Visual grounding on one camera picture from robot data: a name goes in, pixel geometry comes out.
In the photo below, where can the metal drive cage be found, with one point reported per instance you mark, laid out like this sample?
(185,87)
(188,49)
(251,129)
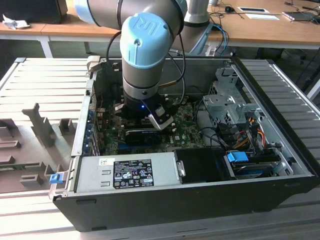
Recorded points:
(225,105)

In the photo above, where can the black plastic bay cover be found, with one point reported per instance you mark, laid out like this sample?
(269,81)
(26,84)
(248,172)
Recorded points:
(200,165)

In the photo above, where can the black graphics card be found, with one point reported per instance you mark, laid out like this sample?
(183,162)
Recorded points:
(142,137)

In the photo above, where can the black RAM slot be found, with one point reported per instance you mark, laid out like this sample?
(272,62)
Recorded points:
(132,123)
(132,126)

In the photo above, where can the black box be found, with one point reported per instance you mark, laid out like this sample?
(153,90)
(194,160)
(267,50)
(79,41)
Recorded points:
(32,10)

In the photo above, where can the grey parts rack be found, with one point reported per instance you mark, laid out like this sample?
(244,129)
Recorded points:
(32,140)

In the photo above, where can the blue expansion slot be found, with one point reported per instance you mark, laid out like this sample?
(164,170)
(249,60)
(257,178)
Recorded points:
(122,148)

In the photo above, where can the black computer mouse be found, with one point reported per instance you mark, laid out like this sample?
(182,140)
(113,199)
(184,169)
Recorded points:
(229,9)

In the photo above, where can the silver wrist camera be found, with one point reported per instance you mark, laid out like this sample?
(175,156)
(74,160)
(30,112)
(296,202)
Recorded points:
(161,120)

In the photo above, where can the small wooden desk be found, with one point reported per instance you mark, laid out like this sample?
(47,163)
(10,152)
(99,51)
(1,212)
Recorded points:
(36,29)

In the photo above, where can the green motherboard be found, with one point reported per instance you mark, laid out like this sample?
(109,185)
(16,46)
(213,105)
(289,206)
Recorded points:
(185,130)

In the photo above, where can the grey plastic case latch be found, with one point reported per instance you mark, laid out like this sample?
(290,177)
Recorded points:
(92,61)

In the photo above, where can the silver power supply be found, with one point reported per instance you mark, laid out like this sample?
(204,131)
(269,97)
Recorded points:
(95,175)

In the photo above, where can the black PC case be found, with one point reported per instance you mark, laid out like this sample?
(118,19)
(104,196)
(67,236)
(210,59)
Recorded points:
(150,212)

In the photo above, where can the blue plastic case latch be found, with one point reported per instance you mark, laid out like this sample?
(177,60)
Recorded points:
(55,179)

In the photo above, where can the white cup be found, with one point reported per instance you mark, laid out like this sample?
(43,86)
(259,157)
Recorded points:
(215,2)

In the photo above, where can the large wooden desk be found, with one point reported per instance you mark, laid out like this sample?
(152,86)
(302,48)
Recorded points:
(250,30)

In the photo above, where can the crumpled white paper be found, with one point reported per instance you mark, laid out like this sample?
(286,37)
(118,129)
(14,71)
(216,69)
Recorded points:
(15,23)

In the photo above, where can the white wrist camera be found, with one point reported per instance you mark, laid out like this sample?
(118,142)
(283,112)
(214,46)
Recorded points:
(118,107)

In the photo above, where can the hard disk in blue carrier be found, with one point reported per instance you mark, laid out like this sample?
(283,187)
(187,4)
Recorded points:
(236,157)

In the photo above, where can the green RAM stick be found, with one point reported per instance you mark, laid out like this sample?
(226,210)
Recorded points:
(22,166)

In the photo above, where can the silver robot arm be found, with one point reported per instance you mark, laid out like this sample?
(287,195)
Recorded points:
(145,50)

